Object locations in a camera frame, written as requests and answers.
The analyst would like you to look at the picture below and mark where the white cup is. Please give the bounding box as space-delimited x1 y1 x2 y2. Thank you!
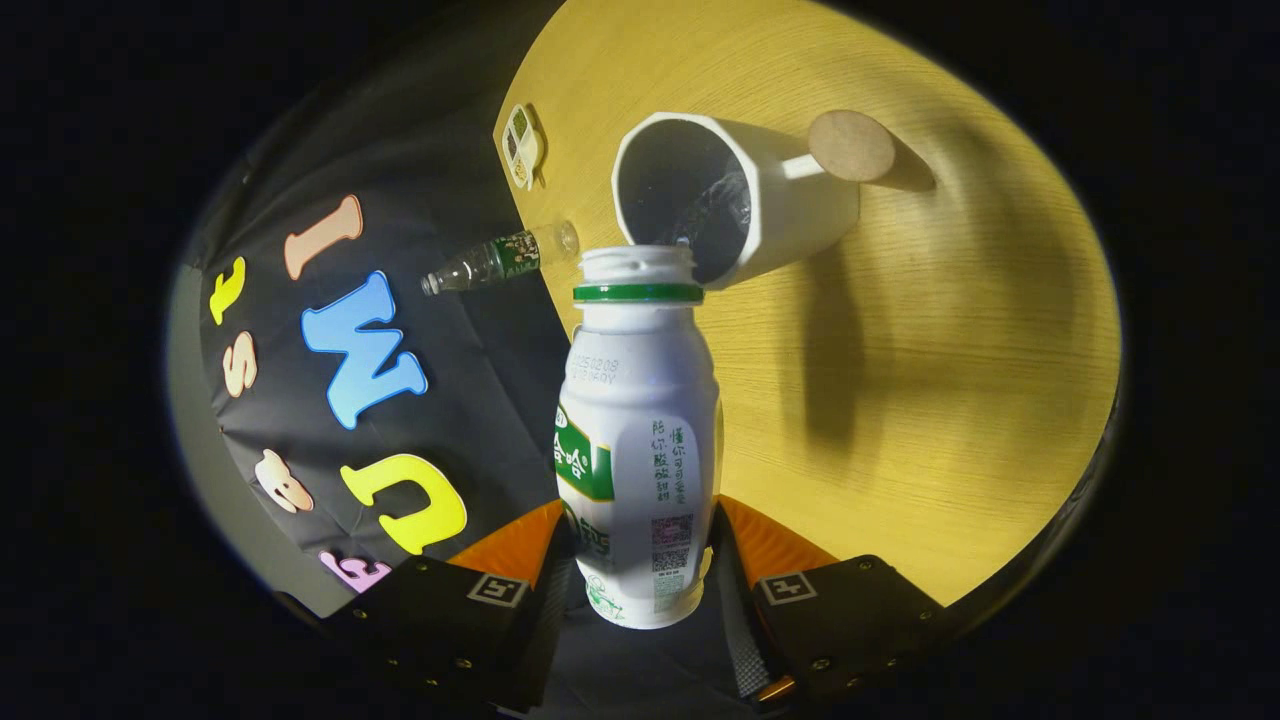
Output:
611 108 897 292

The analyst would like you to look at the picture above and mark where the clear plastic water bottle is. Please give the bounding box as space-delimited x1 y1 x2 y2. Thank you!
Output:
421 220 581 297

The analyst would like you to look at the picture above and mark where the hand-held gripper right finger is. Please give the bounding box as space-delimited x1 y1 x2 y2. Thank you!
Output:
708 495 946 713

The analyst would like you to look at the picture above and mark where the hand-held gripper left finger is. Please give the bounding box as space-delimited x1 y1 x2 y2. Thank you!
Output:
320 498 579 713

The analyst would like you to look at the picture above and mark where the white juice bottle green label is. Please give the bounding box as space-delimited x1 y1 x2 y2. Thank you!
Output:
553 244 724 631

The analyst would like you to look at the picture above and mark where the black backdrop cloth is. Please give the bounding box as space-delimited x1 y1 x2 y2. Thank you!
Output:
190 0 581 601

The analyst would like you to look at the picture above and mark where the white divided dish with beans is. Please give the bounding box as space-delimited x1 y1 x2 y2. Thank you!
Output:
500 103 546 191

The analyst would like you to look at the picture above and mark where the wooden table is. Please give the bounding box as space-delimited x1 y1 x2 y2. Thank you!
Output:
493 0 1123 608

